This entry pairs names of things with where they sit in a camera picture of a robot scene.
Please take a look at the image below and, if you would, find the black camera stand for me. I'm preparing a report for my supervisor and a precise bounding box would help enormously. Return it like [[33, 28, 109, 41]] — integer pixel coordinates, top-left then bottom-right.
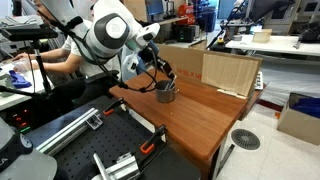
[[0, 39, 56, 99]]

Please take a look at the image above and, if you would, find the cardboard box with blue contents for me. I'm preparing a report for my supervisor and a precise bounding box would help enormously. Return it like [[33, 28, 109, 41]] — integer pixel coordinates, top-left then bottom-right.
[[276, 92, 320, 147]]

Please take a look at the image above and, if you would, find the round floor drain grate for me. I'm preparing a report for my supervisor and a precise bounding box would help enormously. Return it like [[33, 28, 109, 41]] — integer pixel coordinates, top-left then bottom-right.
[[230, 128, 262, 151]]

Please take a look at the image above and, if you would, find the white long table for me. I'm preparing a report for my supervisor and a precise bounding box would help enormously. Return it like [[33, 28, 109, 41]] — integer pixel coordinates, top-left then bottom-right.
[[225, 34, 320, 58]]

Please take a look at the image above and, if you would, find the black Expo marker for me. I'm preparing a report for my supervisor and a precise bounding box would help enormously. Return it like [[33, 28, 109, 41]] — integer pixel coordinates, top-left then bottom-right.
[[165, 79, 174, 92]]

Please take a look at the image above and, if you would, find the aluminium extrusion rail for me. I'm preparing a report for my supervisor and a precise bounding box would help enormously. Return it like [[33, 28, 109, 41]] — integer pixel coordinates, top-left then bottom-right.
[[91, 151, 142, 180], [35, 106, 104, 157]]

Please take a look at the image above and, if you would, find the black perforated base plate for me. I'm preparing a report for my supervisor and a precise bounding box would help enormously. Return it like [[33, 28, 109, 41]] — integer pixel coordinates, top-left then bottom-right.
[[24, 94, 201, 180]]

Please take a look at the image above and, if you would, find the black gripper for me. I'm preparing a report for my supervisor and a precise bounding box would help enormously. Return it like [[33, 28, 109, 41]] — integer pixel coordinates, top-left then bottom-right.
[[155, 56, 178, 88]]

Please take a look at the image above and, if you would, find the small wooden box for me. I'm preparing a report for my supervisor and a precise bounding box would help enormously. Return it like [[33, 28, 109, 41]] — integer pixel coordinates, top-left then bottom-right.
[[251, 28, 273, 44]]

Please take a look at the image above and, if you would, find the black camera on stand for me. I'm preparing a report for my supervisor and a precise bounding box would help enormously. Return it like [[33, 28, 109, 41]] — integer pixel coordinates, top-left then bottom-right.
[[0, 24, 60, 43]]

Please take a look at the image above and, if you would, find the black clamp with orange handle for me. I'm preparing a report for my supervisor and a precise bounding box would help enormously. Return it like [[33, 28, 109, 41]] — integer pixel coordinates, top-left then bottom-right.
[[139, 124, 168, 155], [102, 97, 127, 117]]

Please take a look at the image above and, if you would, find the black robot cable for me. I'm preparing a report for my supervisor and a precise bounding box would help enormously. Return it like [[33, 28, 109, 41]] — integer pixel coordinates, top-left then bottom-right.
[[66, 29, 160, 94]]

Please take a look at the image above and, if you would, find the small steel mug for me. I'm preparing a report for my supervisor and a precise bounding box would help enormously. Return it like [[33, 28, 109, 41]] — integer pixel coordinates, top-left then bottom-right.
[[154, 79, 180, 104]]

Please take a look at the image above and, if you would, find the blue cloth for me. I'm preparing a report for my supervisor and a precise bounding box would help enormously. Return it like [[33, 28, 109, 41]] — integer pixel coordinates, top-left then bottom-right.
[[7, 69, 33, 90]]

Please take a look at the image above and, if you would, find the cardboard box on table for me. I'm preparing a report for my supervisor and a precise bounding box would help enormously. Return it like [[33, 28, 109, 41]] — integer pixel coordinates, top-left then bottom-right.
[[155, 43, 264, 100]]

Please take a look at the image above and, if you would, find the seated person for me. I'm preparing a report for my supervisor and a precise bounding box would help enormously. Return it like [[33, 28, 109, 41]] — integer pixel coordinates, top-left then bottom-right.
[[12, 0, 122, 111]]

